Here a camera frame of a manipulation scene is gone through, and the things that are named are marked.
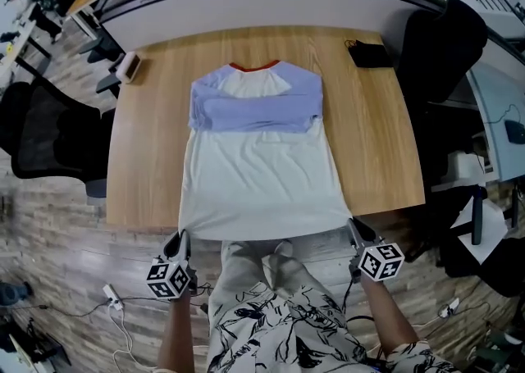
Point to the white paper sheet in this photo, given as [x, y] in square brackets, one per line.
[492, 224]

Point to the person's left forearm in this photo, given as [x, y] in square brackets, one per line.
[176, 334]

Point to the light blue desk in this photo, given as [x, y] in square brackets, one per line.
[498, 92]

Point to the black router box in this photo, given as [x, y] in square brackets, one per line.
[516, 131]

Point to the black mesh office chair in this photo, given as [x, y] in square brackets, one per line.
[106, 82]
[45, 129]
[443, 47]

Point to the white power strip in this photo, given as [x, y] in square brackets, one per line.
[449, 307]
[112, 297]

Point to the person's grey trousers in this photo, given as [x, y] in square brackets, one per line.
[242, 265]

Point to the person's right forearm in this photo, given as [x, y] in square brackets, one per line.
[389, 318]

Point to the white curved table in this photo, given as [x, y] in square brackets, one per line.
[16, 47]

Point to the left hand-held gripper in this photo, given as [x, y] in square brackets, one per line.
[168, 279]

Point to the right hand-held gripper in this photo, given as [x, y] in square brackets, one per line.
[381, 262]

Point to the black pouch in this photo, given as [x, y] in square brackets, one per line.
[371, 55]

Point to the white shirt with lavender sleeves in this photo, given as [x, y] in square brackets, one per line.
[262, 178]

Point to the small white digital clock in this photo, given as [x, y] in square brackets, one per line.
[129, 68]

